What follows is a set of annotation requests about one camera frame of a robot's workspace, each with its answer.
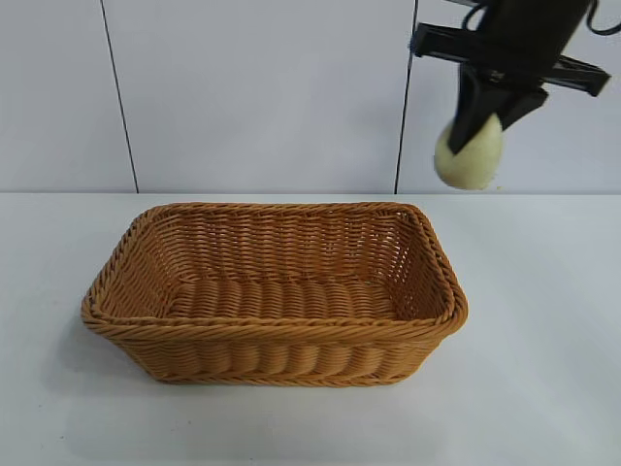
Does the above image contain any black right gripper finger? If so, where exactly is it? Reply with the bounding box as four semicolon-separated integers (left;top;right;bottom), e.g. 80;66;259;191
450;64;516;156
498;88;550;132

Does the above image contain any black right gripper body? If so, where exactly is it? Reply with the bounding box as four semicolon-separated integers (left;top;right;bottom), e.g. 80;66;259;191
410;0;612;98

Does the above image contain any pale yellow egg yolk pastry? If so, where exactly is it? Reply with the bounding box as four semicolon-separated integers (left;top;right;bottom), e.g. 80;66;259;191
434;114;507;190

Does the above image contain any brown woven wicker basket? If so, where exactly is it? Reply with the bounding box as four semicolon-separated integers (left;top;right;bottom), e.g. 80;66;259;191
81;201;471;388

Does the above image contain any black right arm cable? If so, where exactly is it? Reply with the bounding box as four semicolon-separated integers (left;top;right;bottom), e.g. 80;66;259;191
586;0;621;37

